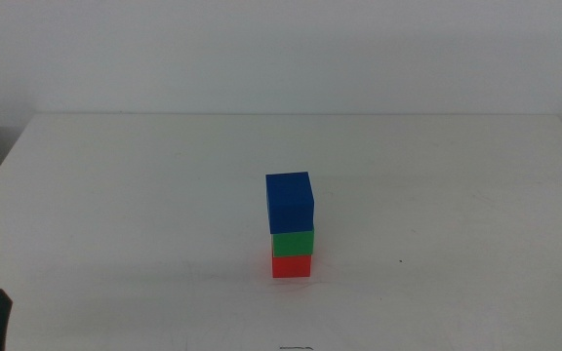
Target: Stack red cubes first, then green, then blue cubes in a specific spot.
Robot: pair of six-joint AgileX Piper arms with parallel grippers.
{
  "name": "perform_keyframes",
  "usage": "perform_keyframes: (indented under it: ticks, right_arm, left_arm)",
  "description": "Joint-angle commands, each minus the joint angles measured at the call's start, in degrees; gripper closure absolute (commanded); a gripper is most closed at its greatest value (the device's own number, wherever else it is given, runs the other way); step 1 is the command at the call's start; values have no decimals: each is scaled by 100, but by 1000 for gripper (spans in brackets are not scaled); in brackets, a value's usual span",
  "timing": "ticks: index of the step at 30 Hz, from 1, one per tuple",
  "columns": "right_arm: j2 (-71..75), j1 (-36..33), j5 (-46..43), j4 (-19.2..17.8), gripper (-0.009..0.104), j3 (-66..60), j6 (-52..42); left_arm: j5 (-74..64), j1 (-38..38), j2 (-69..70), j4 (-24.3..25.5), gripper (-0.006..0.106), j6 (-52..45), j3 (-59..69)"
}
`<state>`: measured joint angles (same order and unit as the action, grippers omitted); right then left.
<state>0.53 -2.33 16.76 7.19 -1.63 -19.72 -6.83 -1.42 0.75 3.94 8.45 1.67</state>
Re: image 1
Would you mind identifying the red cube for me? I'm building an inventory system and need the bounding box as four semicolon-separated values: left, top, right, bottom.
271;252;312;279

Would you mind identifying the green cube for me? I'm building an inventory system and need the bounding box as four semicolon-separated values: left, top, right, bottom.
270;226;315;258

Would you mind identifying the blue cube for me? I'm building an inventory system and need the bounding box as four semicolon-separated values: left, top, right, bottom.
264;171;315;235

